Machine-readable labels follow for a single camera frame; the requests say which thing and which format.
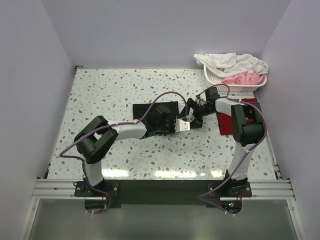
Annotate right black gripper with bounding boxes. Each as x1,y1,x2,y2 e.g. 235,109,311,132
177,98,215,129

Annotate black t shirt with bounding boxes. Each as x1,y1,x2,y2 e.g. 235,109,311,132
132,101,192,124

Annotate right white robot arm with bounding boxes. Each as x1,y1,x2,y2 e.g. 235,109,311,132
184,87,267,197

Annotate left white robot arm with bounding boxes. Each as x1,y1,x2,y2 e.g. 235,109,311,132
74,101,179,196

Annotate folded red t shirt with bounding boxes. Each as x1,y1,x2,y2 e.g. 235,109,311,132
216,98,258,136

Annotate white perforated laundry basket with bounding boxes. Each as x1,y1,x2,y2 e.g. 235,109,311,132
202,64,268,93

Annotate white crumpled t shirt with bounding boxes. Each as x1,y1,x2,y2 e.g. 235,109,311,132
193,53,269,78

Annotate pink crumpled t shirt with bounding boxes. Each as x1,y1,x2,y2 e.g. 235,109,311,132
222,73,265,86

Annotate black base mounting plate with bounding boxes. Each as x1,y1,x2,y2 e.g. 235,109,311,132
73,179,253,214

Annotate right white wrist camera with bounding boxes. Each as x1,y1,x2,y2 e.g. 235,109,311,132
195,95,207,106

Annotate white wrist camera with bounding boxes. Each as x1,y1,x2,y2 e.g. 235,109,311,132
195,95,207,106
174,118,191,133

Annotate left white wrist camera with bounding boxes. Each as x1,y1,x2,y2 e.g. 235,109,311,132
174,118,191,133

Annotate aluminium extrusion rail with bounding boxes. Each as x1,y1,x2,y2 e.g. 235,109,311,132
31,179,296,200

